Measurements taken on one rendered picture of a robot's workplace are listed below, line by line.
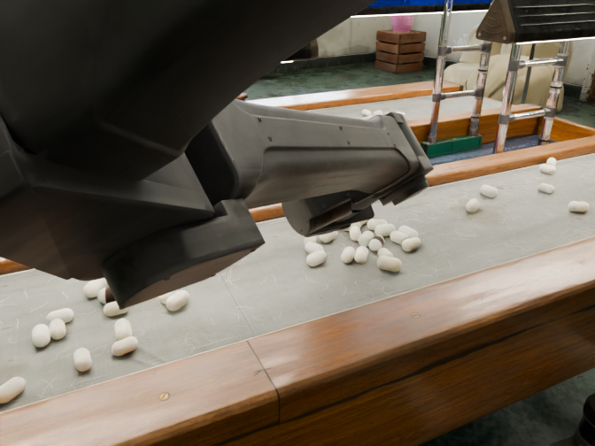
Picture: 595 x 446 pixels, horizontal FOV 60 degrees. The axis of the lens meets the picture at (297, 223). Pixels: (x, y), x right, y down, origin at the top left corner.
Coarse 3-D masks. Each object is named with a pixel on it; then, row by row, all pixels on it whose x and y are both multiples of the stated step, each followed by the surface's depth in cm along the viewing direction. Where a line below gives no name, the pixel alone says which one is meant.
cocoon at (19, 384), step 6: (12, 378) 56; (18, 378) 56; (6, 384) 55; (12, 384) 55; (18, 384) 55; (24, 384) 56; (0, 390) 54; (6, 390) 54; (12, 390) 55; (18, 390) 55; (0, 396) 54; (6, 396) 54; (12, 396) 55; (0, 402) 54; (6, 402) 54
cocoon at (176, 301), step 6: (174, 294) 69; (180, 294) 70; (186, 294) 70; (168, 300) 69; (174, 300) 68; (180, 300) 69; (186, 300) 70; (168, 306) 68; (174, 306) 68; (180, 306) 69
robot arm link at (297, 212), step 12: (420, 180) 52; (348, 192) 55; (360, 192) 55; (396, 192) 53; (408, 192) 52; (420, 192) 55; (288, 204) 57; (300, 204) 55; (312, 204) 53; (324, 204) 53; (336, 204) 54; (348, 204) 57; (384, 204) 56; (396, 204) 55; (288, 216) 59; (300, 216) 56; (312, 216) 54; (324, 216) 56; (336, 216) 57; (300, 228) 57; (312, 228) 56
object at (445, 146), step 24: (456, 48) 134; (480, 48) 137; (480, 72) 141; (432, 96) 138; (456, 96) 140; (480, 96) 144; (432, 120) 140; (432, 144) 143; (456, 144) 146; (480, 144) 151
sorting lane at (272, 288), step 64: (448, 192) 106; (512, 192) 106; (576, 192) 106; (256, 256) 83; (448, 256) 83; (512, 256) 83; (0, 320) 68; (128, 320) 68; (192, 320) 68; (256, 320) 68; (0, 384) 57; (64, 384) 57
